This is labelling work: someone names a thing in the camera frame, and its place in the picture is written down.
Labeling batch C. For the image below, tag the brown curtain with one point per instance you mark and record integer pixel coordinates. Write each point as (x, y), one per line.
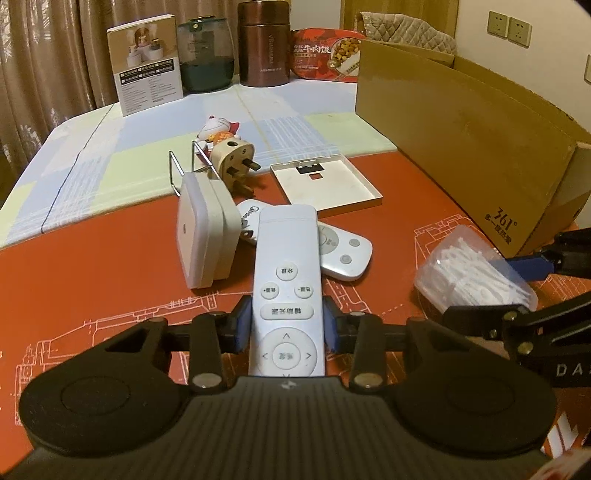
(55, 55)

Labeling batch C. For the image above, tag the brown thermos flask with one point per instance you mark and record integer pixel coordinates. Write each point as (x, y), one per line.
(264, 46)

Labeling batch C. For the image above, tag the beige quilted cloth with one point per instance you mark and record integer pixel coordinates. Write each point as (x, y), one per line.
(406, 30)

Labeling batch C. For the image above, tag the checked tablecloth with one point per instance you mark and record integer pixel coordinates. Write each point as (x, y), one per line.
(115, 152)

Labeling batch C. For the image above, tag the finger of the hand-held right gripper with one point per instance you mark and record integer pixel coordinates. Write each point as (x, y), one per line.
(531, 266)
(480, 318)

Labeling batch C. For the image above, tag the clear box of cotton swabs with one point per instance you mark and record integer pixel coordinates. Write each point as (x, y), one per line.
(471, 272)

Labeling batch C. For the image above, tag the beige plug adapter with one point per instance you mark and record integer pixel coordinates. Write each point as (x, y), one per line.
(233, 161)

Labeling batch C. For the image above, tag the green glass jar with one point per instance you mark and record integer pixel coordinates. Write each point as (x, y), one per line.
(205, 57)

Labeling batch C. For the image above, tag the red instant meal bowl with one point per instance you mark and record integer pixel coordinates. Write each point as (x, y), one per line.
(325, 55)

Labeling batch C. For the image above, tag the brown cardboard box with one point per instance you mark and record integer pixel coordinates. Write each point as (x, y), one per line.
(466, 138)

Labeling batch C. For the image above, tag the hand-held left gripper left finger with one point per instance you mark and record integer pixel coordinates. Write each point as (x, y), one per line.
(241, 323)

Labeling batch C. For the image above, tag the white product box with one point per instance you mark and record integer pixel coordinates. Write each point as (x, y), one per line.
(147, 69)

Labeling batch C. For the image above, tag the wall socket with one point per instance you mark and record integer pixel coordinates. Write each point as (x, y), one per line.
(588, 69)
(498, 23)
(519, 32)

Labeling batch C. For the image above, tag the oval white remote control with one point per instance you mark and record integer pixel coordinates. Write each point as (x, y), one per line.
(344, 251)

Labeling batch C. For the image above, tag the long white remote control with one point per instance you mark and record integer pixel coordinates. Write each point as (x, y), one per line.
(286, 277)

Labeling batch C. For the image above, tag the orange printed mat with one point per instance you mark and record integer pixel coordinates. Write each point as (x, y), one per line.
(115, 277)

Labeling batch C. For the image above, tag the cat figurine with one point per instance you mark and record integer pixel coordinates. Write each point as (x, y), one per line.
(217, 131)

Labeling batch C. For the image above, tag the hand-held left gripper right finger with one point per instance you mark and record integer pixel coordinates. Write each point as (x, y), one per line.
(328, 323)

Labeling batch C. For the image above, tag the white square plastic tray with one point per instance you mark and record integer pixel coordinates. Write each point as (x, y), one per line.
(323, 184)

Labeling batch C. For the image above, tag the white square plug-in device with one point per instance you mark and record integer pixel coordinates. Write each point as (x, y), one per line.
(198, 235)

